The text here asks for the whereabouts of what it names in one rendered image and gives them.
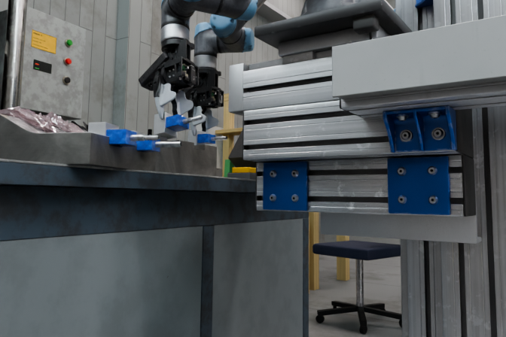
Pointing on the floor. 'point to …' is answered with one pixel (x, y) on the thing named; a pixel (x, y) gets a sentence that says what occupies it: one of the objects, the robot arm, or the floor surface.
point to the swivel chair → (341, 250)
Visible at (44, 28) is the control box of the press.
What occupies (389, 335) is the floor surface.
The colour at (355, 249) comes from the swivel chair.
